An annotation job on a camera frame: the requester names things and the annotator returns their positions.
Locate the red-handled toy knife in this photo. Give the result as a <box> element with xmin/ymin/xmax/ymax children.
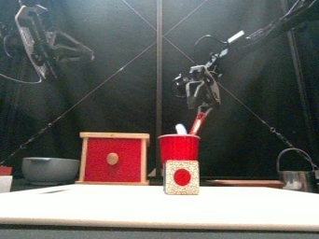
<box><xmin>188</xmin><ymin>111</ymin><xmax>210</xmax><ymax>136</ymax></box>

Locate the toy sushi roll red centre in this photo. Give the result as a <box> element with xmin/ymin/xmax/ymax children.
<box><xmin>163</xmin><ymin>160</ymin><xmax>200</xmax><ymax>196</ymax></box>

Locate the red plastic cup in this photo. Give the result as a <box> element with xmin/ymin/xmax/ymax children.
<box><xmin>158</xmin><ymin>134</ymin><xmax>202</xmax><ymax>171</ymax></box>

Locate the brown wooden tray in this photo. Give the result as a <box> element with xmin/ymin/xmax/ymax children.
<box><xmin>206</xmin><ymin>179</ymin><xmax>286</xmax><ymax>189</ymax></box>

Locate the wooden box red drawer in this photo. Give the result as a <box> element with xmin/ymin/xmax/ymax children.
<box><xmin>75</xmin><ymin>132</ymin><xmax>151</xmax><ymax>186</ymax></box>

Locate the white cutting board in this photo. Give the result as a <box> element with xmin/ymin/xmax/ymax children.
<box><xmin>0</xmin><ymin>183</ymin><xmax>319</xmax><ymax>232</ymax></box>

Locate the grey bowl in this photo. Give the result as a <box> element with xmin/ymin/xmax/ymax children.
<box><xmin>21</xmin><ymin>157</ymin><xmax>81</xmax><ymax>186</ymax></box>

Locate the red and white small container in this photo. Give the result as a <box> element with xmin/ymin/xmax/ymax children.
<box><xmin>0</xmin><ymin>165</ymin><xmax>13</xmax><ymax>194</ymax></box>

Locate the white utensil handle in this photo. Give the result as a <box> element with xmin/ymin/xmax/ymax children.
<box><xmin>175</xmin><ymin>123</ymin><xmax>190</xmax><ymax>135</ymax></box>

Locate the vertical metal frame pole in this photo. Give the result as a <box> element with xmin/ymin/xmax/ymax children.
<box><xmin>155</xmin><ymin>0</ymin><xmax>164</xmax><ymax>179</ymax></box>

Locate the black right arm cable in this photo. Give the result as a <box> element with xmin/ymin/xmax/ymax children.
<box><xmin>194</xmin><ymin>34</ymin><xmax>231</xmax><ymax>52</ymax></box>

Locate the metal pot with bail handle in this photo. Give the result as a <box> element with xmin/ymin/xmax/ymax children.
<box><xmin>275</xmin><ymin>148</ymin><xmax>319</xmax><ymax>193</ymax></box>

